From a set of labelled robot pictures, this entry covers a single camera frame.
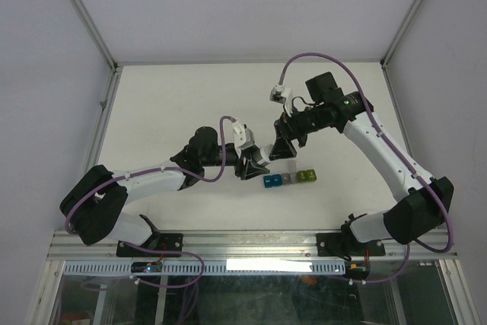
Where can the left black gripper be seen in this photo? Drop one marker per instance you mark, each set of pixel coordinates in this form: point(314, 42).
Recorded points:
point(247, 170)

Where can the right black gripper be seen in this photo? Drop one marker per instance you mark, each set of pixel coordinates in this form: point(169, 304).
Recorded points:
point(286, 129)

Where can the multicolour weekly pill organizer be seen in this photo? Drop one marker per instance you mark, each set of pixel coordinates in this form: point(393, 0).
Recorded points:
point(289, 173)

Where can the white blue pill bottle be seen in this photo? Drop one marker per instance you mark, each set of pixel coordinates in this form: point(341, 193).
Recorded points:
point(262, 155)

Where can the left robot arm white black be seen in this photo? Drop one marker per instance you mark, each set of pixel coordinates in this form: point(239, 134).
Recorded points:
point(93, 209)

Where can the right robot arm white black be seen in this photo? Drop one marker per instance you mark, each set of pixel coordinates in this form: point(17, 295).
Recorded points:
point(422, 201)

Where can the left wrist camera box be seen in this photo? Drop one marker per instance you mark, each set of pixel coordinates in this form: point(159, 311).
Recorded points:
point(242, 135)

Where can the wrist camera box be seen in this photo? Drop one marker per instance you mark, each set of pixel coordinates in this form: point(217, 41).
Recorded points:
point(242, 135)
point(282, 95)

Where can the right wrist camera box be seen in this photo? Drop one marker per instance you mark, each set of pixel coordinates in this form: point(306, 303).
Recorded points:
point(282, 95)

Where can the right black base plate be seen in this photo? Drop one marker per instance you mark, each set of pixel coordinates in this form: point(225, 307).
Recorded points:
point(345, 247)

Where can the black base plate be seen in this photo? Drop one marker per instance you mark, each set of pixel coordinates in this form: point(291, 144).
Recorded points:
point(170, 243)
point(345, 247)

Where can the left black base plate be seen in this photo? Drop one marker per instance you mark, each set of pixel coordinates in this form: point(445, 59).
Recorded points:
point(170, 243)

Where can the white slotted cable duct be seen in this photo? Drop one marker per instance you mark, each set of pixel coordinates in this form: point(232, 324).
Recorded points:
point(230, 267)

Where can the aluminium mounting rail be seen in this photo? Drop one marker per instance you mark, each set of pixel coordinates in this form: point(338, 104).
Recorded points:
point(275, 244)

